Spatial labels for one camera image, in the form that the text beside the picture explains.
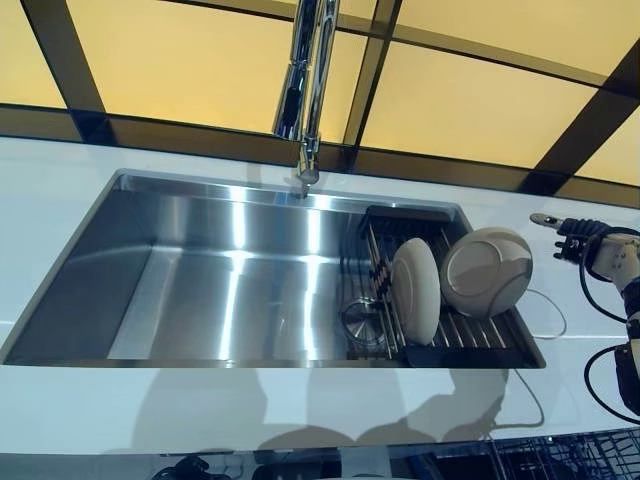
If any cream round plate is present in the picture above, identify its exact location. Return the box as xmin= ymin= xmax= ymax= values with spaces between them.
xmin=440 ymin=225 xmax=535 ymax=320
xmin=391 ymin=236 xmax=442 ymax=347

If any chrome kitchen faucet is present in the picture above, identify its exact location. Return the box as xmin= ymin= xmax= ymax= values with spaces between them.
xmin=272 ymin=0 xmax=341 ymax=199

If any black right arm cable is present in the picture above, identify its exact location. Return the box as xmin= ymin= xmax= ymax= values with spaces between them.
xmin=578 ymin=227 xmax=640 ymax=416

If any steel sink drain strainer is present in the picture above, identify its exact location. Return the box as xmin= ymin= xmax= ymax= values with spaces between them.
xmin=341 ymin=298 xmax=392 ymax=347

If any dishwasher wire rack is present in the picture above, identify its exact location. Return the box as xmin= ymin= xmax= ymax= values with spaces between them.
xmin=489 ymin=432 xmax=640 ymax=480

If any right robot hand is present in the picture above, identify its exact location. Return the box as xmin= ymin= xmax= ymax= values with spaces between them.
xmin=529 ymin=212 xmax=619 ymax=262

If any stainless steel sink basin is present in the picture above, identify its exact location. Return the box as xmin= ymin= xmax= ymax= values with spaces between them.
xmin=2 ymin=168 xmax=546 ymax=370

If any black steel roll-up drying rack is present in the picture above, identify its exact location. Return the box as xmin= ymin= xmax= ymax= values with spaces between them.
xmin=338 ymin=202 xmax=546 ymax=370

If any dark framed yellow window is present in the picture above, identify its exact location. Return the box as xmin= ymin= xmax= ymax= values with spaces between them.
xmin=0 ymin=0 xmax=640 ymax=201

